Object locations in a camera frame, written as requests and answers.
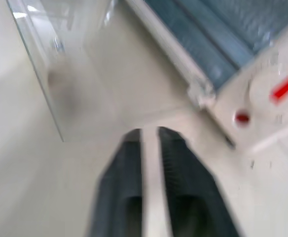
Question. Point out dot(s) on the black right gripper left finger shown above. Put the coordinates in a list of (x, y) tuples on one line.
[(120, 187)]

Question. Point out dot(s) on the white knob with red marker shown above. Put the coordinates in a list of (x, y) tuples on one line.
[(278, 92)]

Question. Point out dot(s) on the red indicator light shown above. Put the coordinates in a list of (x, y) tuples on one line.
[(242, 118)]

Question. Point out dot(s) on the white appliance with red dial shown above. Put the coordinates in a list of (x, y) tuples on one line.
[(208, 37)]

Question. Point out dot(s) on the white toaster oven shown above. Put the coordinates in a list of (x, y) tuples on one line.
[(264, 118)]

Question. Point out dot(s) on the clear glass panel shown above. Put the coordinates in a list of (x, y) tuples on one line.
[(60, 61)]

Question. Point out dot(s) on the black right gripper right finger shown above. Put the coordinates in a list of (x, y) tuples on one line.
[(183, 187)]

